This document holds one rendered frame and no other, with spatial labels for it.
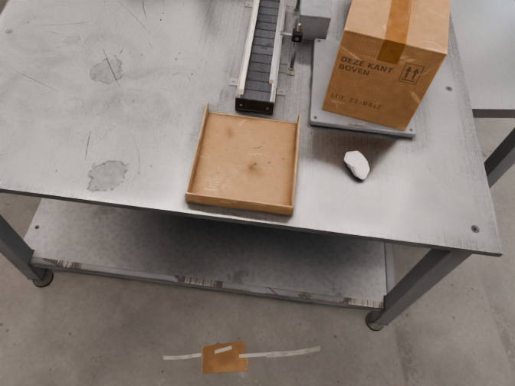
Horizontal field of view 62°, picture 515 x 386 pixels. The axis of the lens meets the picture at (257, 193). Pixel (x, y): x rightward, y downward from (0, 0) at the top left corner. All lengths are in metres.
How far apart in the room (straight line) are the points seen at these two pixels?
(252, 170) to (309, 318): 0.89
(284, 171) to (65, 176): 0.55
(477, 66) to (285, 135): 0.72
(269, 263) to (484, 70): 0.99
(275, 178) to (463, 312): 1.22
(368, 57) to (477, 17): 0.79
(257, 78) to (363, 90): 0.30
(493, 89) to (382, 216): 0.64
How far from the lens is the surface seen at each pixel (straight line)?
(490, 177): 1.90
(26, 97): 1.38
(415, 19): 1.17
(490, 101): 1.52
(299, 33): 1.29
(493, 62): 1.67
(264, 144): 1.17
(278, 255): 1.67
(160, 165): 1.13
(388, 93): 1.18
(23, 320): 1.97
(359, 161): 1.15
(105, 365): 1.82
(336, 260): 1.71
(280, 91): 1.31
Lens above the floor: 1.74
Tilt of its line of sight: 58 degrees down
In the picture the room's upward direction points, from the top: 8 degrees clockwise
